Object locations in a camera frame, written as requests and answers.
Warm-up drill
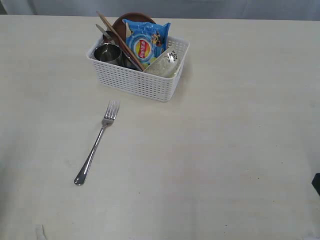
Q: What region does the stainless steel spoon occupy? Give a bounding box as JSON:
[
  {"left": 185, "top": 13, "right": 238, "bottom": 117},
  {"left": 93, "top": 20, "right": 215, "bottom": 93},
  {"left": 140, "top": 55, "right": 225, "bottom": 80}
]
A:
[{"left": 102, "top": 30, "right": 119, "bottom": 46}]

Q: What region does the brown round plate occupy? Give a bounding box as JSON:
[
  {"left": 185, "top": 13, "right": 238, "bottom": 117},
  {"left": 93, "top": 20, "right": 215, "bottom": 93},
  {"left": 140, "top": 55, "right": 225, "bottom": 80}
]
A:
[{"left": 112, "top": 12, "right": 156, "bottom": 42}]

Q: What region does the blue Lays chips bag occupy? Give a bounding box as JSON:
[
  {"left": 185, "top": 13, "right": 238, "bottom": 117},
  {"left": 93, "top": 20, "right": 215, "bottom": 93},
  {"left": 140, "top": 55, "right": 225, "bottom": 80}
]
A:
[{"left": 122, "top": 19, "right": 171, "bottom": 68}]

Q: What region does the lower brown wooden chopstick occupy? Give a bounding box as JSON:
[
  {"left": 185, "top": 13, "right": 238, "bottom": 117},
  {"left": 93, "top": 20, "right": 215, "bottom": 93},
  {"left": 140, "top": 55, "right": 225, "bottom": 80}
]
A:
[{"left": 99, "top": 14, "right": 143, "bottom": 72}]

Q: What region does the stainless steel fork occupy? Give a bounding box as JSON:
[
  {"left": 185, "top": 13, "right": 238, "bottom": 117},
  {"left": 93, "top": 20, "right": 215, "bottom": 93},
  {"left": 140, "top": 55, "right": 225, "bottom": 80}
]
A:
[{"left": 73, "top": 100, "right": 120, "bottom": 186}]

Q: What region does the stainless steel cup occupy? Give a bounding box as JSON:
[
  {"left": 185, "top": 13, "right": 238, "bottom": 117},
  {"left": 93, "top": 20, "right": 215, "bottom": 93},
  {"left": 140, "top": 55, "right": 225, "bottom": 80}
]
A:
[{"left": 93, "top": 43, "right": 123, "bottom": 66}]

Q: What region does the white floral ceramic bowl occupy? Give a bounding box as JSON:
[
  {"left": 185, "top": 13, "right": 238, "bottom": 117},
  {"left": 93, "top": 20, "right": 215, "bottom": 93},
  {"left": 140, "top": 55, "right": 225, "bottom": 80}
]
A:
[{"left": 143, "top": 45, "right": 179, "bottom": 78}]

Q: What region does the upper brown wooden chopstick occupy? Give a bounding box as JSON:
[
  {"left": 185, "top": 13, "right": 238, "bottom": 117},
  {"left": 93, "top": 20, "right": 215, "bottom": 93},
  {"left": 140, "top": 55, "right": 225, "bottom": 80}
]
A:
[{"left": 96, "top": 10, "right": 146, "bottom": 72}]

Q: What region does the black object at right edge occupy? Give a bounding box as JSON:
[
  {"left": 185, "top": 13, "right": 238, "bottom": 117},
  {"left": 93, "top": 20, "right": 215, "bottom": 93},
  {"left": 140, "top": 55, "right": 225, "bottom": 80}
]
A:
[{"left": 311, "top": 172, "right": 320, "bottom": 195}]

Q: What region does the white plastic perforated basket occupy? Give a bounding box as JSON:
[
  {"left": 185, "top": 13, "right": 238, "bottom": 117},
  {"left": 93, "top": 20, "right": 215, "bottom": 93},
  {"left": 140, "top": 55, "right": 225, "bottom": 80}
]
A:
[{"left": 86, "top": 36, "right": 190, "bottom": 102}]

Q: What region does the brown wooden chopstick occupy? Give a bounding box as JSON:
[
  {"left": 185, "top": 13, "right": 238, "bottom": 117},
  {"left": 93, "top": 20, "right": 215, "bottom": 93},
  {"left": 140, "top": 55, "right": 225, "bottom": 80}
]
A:
[
  {"left": 99, "top": 14, "right": 143, "bottom": 72},
  {"left": 96, "top": 10, "right": 146, "bottom": 72}
]

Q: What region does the stainless steel table knife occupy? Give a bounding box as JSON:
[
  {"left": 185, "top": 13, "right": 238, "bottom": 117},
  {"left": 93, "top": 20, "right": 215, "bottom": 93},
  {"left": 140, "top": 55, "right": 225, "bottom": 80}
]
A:
[{"left": 96, "top": 24, "right": 106, "bottom": 36}]

